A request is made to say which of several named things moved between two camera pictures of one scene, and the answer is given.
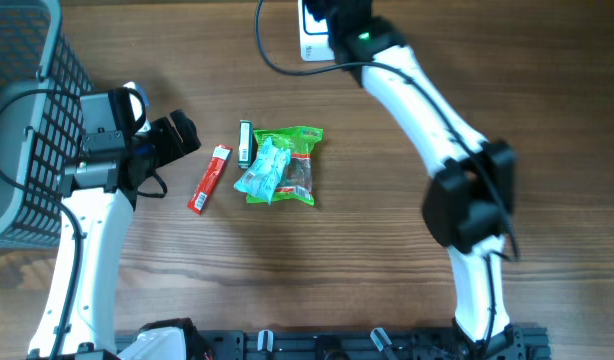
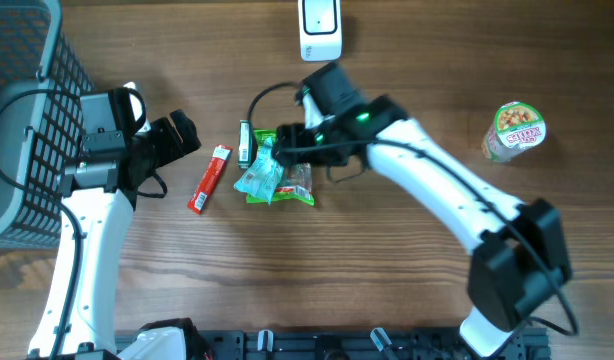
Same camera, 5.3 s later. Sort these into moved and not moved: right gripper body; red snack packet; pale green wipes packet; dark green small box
Moved: right gripper body
Not moved: red snack packet; dark green small box; pale green wipes packet
